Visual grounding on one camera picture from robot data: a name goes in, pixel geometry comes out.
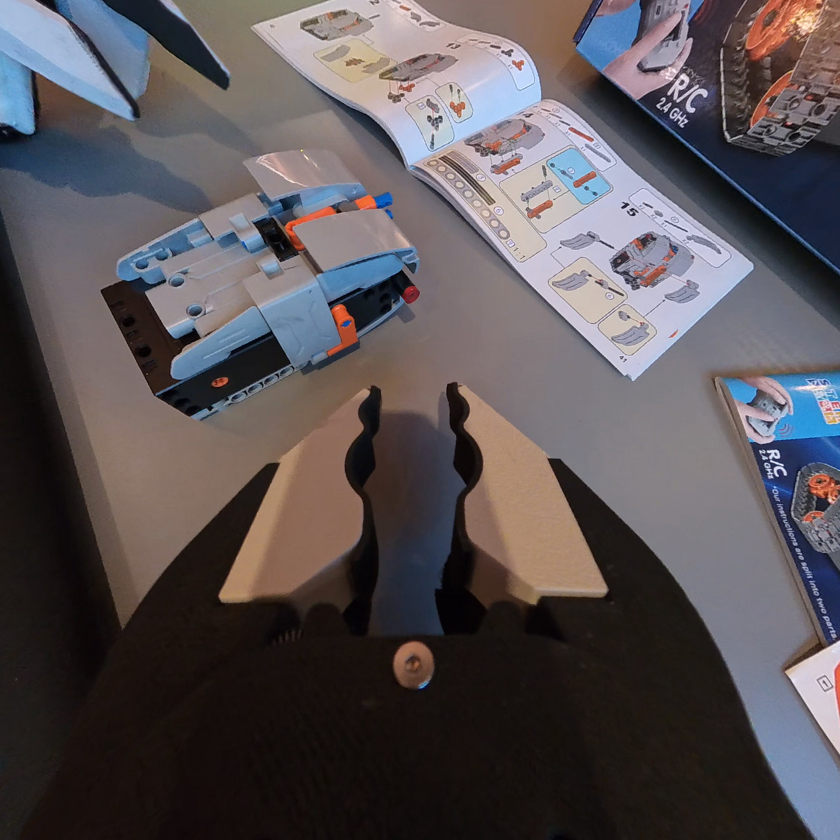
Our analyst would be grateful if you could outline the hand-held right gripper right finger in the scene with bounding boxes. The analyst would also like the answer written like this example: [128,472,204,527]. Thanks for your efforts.
[446,382,608,609]

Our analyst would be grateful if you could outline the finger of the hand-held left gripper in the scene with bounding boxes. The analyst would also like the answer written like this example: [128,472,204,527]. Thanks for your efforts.
[62,0,232,106]
[0,0,142,122]

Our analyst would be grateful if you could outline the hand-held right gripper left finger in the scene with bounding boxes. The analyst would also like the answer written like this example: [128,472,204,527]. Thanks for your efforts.
[218,386,382,608]

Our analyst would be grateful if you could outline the grey brick toy vehicle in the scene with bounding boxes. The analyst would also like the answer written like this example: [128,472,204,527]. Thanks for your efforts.
[100,150,421,421]

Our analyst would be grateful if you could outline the grey desk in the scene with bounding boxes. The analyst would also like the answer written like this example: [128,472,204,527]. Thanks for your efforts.
[0,0,840,840]

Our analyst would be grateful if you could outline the dark studded mat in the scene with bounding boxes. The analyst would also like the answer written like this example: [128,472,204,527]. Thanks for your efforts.
[0,197,126,821]

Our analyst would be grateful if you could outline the blue cover instruction booklet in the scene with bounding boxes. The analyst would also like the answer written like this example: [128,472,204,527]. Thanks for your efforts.
[714,373,840,647]

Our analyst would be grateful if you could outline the open instruction booklet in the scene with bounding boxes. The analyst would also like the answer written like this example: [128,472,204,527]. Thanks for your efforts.
[252,0,754,382]

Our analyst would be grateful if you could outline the white printed leaflet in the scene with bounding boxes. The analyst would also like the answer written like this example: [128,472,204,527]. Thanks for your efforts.
[784,646,840,756]

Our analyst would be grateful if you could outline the blue toy set box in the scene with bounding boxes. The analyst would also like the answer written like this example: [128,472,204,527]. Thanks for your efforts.
[574,0,840,277]

